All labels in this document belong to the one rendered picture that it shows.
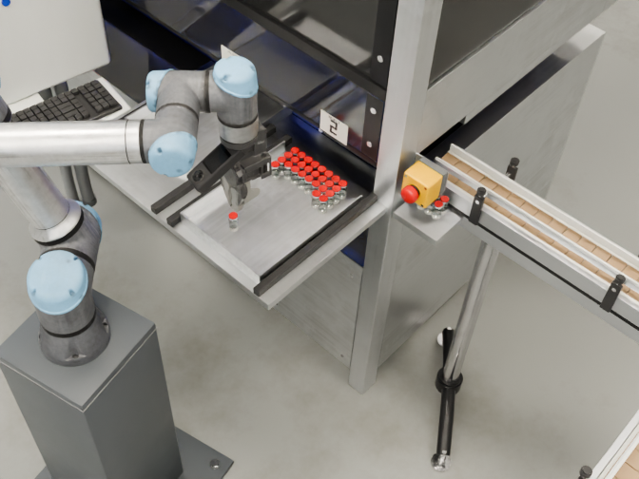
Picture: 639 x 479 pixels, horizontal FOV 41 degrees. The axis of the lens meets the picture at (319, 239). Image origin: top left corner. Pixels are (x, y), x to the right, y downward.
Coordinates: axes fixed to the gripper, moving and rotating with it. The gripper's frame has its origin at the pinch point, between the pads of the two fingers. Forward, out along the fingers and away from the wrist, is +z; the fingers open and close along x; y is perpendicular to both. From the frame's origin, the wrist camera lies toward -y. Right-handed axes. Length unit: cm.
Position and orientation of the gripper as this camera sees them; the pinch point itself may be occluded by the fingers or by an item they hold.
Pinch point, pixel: (233, 207)
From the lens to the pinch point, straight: 174.7
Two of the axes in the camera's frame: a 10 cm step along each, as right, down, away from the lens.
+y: 8.2, -4.2, 3.9
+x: -5.7, -6.4, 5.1
